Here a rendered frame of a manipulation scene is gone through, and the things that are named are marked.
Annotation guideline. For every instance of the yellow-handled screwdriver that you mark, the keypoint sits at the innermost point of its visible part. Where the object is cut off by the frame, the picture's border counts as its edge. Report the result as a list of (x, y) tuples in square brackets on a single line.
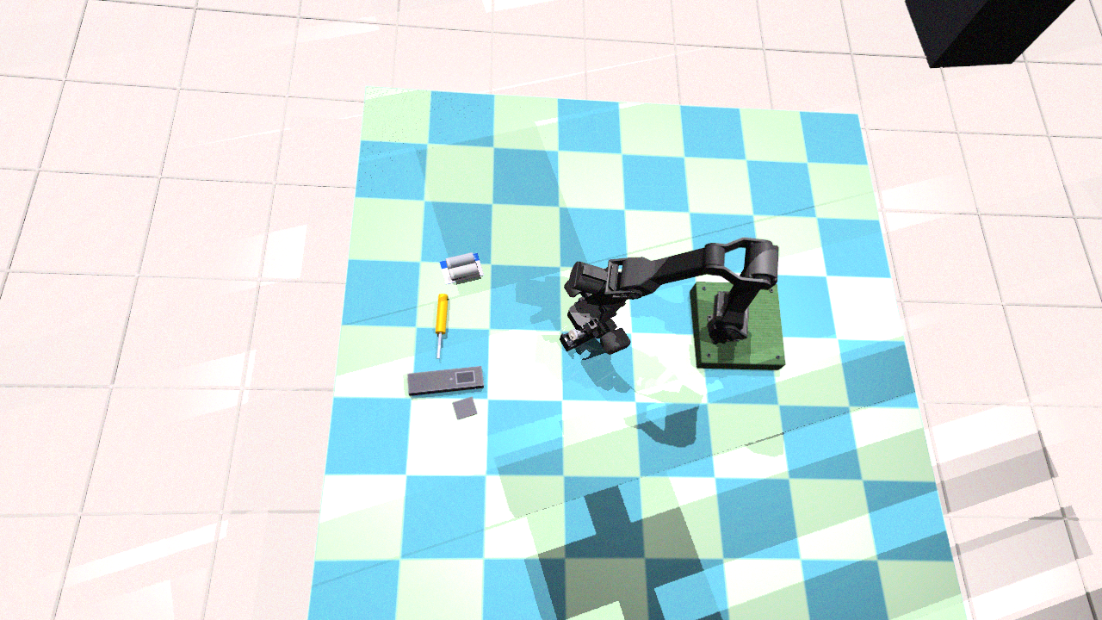
[(441, 319)]

